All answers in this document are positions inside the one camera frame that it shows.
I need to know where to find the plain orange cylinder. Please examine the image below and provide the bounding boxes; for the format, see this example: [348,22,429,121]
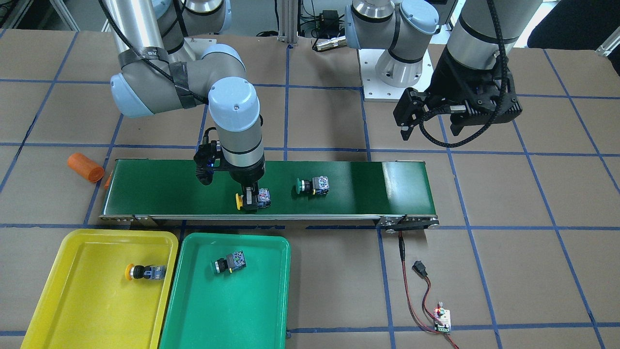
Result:
[67,152,105,183]

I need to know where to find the green push button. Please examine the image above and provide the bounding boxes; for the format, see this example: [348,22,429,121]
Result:
[213,251,247,274]
[295,176,330,196]

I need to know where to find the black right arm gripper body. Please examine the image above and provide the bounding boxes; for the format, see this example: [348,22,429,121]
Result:
[193,127,265,185]

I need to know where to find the yellow push button front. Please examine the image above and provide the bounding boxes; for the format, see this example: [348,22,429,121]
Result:
[124,264,167,281]

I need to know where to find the yellow push button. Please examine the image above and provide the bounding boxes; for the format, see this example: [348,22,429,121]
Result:
[124,264,167,281]
[235,188,272,211]

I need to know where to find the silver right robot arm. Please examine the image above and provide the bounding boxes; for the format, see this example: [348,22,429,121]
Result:
[99,0,265,188]

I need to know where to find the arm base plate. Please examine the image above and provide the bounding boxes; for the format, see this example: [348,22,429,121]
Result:
[358,49,434,102]

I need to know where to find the green conveyor belt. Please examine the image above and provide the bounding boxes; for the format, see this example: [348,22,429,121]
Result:
[100,159,440,230]

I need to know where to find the aluminium frame post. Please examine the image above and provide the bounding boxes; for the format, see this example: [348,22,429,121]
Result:
[275,0,300,47]

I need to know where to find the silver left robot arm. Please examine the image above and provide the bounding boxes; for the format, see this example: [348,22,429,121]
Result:
[257,0,540,219]

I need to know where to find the orange cylinder with label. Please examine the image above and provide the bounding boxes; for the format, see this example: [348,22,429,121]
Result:
[104,172,113,190]

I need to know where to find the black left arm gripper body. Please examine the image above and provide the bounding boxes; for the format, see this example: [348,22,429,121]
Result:
[428,49,502,136]

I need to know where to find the yellow plastic tray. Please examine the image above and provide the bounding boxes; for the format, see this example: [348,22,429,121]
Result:
[21,228,179,349]

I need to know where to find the small controller circuit board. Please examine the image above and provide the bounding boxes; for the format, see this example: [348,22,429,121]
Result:
[433,303,452,334]

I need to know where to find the green plastic tray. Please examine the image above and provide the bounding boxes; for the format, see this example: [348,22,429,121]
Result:
[159,233,292,349]

